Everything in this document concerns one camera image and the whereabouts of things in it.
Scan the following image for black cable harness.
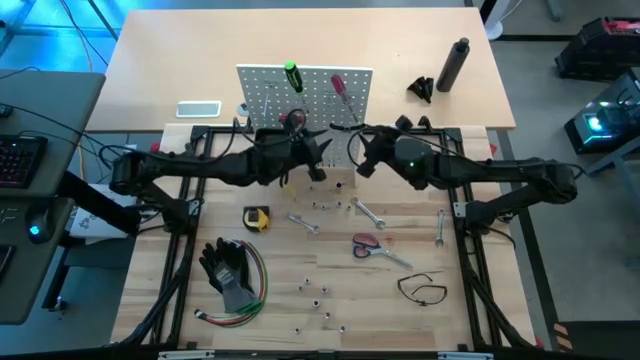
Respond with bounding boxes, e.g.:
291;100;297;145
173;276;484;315
113;234;194;347
462;237;532;349

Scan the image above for small black angular object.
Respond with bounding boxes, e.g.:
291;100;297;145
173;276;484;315
406;75;435;105

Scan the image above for black crate red lid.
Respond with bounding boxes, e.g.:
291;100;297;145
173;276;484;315
554;16;640;82

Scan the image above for yellow tape measure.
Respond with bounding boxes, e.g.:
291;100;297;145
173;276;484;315
242;205;272;233

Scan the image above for purple red handled scissors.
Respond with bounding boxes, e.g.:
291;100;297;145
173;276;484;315
351;232;415;271

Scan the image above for white rectangular phone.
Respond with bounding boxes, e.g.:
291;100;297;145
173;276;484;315
175;100;223;119

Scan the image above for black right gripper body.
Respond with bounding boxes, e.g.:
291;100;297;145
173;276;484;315
354;114;415;180

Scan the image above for white box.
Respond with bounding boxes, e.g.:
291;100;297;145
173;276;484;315
68;183;142;241

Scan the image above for red T-handle hex key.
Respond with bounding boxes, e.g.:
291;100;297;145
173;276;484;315
277;111;307;127

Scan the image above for black platform striped corner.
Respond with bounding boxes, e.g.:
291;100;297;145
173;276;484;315
552;319;640;360

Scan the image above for grey desk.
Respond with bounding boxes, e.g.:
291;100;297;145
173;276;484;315
0;69;107;326

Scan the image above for black safety glasses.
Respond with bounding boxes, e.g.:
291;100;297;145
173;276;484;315
397;272;449;308

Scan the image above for red handled screwdriver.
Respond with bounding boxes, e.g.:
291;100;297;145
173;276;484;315
330;73;360;124

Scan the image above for white metal bracket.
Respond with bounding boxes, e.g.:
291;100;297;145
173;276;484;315
158;350;216;360
438;351;495;360

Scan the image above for black grey work glove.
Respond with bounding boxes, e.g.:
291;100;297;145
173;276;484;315
198;237;259;315

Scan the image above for black aluminium frame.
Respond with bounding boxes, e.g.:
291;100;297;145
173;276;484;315
112;124;540;351

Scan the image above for light wooden desk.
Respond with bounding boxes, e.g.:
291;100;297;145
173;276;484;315
85;7;517;132

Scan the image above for black keyboard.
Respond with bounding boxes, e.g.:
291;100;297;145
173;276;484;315
0;133;50;190

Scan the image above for red green yellow wire bundle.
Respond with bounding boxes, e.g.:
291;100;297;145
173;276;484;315
193;239;269;329

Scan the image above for black cylindrical bottle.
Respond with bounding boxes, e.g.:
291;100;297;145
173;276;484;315
435;37;472;94

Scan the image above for white pedestal base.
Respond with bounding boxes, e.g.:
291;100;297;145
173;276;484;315
482;0;511;41

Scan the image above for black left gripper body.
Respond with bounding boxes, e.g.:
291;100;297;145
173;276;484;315
252;127;331;184

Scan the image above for white perforated pegboard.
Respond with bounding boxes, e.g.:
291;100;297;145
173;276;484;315
235;63;375;169

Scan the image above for green black screwdriver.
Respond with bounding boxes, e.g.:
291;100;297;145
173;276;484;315
283;59;310;116

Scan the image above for black computer mouse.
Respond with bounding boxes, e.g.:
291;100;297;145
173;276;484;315
24;207;54;245

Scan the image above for computer case with lights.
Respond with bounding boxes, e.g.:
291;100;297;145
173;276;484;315
563;67;640;155

